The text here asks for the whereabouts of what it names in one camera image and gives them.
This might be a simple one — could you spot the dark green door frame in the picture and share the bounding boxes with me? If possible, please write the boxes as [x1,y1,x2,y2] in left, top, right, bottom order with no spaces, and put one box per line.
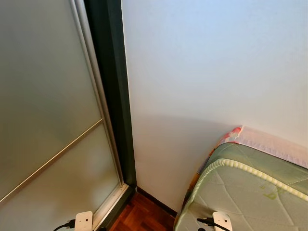
[84,0,139,231]

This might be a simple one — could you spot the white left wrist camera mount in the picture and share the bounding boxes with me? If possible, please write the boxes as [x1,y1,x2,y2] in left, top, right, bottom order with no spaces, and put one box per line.
[75,211,93,231]

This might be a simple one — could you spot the frosted glass sliding door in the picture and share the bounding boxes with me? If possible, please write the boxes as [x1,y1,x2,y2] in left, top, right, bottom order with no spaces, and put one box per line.
[0,0,129,231]

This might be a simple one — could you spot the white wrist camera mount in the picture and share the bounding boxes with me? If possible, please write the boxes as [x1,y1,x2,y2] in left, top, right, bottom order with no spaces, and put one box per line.
[75,211,93,231]
[213,212,233,231]

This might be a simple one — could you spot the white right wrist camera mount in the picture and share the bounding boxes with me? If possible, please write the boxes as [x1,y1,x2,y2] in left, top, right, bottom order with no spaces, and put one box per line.
[213,212,233,231]

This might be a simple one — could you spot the dark wooden skirting board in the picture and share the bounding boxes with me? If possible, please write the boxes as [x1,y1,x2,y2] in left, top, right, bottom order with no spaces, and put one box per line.
[136,187,178,218]

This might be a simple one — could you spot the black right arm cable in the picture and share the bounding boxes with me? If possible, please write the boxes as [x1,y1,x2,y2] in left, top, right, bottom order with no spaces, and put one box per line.
[196,218,231,231]

